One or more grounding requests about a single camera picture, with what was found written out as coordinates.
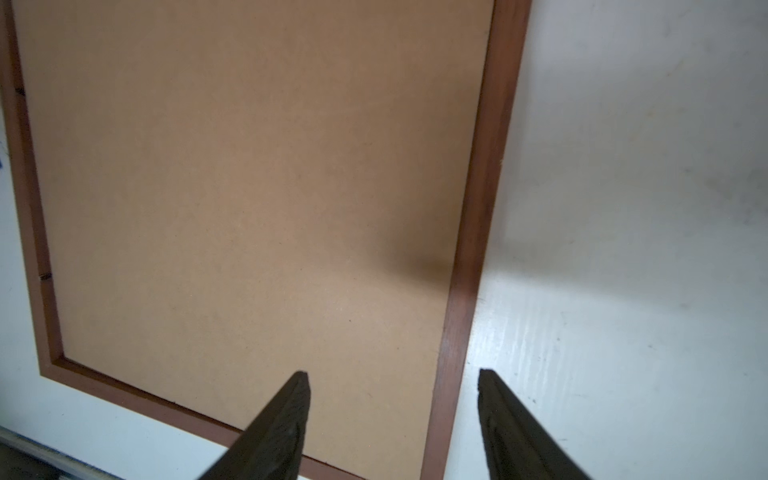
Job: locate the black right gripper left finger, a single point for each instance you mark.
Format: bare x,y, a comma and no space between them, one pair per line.
271,446

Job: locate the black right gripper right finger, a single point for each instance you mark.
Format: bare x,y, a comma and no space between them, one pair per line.
516,445

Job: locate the brown cardboard backing board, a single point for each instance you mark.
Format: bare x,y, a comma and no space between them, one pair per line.
215,194

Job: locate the brown wooden picture frame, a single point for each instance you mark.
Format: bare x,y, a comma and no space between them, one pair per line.
500,77

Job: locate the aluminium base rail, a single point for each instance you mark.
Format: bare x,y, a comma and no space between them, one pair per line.
23,458

